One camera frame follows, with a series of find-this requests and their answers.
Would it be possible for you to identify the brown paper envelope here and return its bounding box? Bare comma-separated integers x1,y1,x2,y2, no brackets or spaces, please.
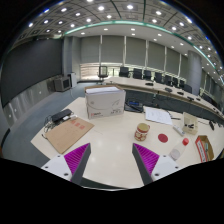
44,117,95,155

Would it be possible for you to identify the white cardboard box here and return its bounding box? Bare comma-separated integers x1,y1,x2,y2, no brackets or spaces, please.
84,84,127,120

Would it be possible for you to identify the open red carton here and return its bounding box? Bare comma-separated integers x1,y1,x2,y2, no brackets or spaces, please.
194,134,215,163

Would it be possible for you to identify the black power adapter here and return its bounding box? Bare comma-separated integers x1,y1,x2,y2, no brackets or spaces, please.
50,108,74,123

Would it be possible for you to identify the group of ceiling lights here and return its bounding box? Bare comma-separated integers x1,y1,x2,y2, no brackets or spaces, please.
26,0,224,73

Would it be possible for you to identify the small open white box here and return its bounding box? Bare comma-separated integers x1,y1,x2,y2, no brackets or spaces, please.
182,111,200,135

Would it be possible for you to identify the white paper sheet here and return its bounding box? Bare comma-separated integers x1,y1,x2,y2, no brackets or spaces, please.
143,105,174,126

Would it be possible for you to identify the flat round red coaster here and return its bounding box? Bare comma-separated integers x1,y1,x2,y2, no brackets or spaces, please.
157,133,169,144

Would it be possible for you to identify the black bag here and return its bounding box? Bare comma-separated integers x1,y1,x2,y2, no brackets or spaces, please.
124,99,145,114

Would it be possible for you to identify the red flowered ceramic mug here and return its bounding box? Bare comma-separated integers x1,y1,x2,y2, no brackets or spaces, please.
134,122,151,142

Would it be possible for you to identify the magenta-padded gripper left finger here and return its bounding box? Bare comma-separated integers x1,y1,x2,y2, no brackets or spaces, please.
40,142,92,186

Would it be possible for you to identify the group of black office chairs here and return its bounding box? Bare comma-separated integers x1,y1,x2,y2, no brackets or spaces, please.
97,65,214,103

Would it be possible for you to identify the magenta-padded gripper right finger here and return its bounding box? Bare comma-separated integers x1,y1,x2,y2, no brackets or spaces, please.
131,142,183,186

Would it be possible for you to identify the white remote control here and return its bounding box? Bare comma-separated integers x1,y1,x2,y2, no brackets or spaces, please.
172,124,185,137

